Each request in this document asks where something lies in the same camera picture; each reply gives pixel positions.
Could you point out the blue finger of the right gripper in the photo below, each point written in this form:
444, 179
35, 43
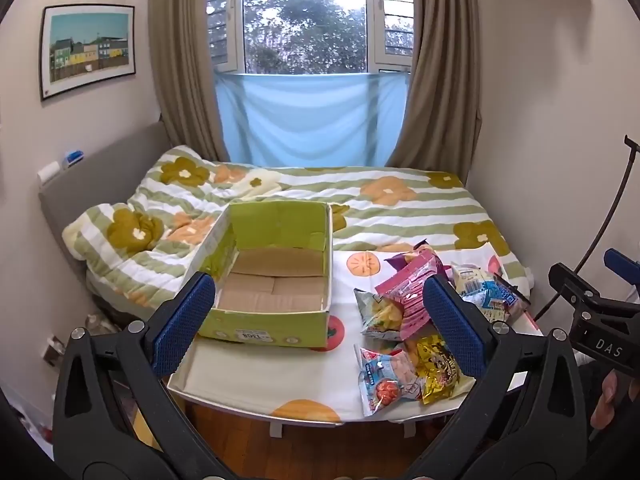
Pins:
627, 269

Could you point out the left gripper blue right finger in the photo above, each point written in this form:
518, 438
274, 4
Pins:
459, 323

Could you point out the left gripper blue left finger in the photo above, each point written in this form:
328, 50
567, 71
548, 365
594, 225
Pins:
176, 322

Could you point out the blue white snack packet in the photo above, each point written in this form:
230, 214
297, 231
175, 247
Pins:
496, 298

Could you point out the yellow snack bag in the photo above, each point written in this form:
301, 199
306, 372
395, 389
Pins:
439, 374

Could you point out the pink snack bag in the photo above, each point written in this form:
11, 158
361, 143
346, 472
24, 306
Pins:
405, 288

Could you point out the green yellow chip bag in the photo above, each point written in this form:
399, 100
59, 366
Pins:
380, 317

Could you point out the blue red snack bag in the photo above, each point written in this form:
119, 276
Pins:
384, 379

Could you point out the green cardboard box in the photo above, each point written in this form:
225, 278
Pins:
272, 267

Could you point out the purple chip bag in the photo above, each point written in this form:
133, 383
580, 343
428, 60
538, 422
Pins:
401, 260

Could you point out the person's right hand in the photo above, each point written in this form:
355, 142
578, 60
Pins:
604, 411

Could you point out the floral striped quilt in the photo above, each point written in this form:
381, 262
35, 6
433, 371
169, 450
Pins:
143, 246

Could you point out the grey headboard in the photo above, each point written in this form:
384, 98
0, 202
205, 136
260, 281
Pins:
110, 175

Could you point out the right brown curtain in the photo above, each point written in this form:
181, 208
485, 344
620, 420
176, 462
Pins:
442, 119

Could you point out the brown curtain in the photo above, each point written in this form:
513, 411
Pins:
442, 119
184, 76

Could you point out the blue white object on headboard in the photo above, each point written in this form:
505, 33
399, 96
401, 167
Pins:
72, 158

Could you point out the blue window cloth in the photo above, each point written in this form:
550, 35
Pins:
311, 121

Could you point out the left brown curtain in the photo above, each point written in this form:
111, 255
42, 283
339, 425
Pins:
184, 76

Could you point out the framed landscape picture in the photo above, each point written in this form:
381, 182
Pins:
83, 44

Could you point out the white framed window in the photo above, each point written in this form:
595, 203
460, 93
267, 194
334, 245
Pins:
310, 37

